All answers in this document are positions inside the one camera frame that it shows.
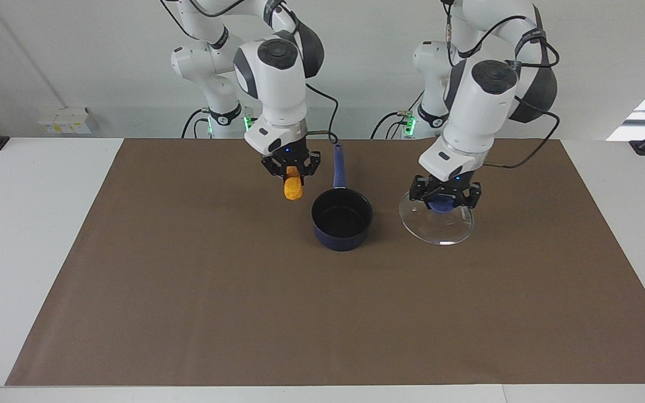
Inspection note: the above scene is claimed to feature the yellow corn cob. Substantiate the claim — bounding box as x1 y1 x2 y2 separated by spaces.
283 166 304 202

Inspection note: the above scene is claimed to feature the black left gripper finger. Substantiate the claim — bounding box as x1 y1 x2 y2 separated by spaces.
459 183 483 209
410 175 433 209

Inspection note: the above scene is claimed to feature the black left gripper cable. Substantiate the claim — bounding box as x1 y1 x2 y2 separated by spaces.
482 95 560 170

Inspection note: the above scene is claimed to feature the black left arm base cable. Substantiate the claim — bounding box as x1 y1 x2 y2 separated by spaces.
371 87 426 140

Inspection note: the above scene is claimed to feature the brown table mat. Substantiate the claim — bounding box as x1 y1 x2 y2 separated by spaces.
5 138 645 387

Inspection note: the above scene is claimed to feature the dark blue saucepan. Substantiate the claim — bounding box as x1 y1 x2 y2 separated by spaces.
311 143 374 252

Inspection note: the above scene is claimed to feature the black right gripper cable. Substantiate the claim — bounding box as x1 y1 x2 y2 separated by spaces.
305 82 340 146

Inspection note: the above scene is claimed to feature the glass lid with blue knob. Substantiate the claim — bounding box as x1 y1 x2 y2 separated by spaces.
399 188 475 246

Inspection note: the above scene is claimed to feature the black right arm base cable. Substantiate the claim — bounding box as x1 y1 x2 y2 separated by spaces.
181 108 212 139

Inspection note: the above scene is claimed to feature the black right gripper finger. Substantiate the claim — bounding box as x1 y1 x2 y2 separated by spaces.
260 155 286 179
300 149 322 179

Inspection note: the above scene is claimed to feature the white wall socket box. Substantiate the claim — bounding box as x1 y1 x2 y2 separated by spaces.
38 107 92 135

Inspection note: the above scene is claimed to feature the black arm base cable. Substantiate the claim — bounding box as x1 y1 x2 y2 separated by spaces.
181 108 212 139
371 87 426 140

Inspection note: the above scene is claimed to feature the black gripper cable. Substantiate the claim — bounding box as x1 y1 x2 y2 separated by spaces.
482 95 560 170
305 82 340 146

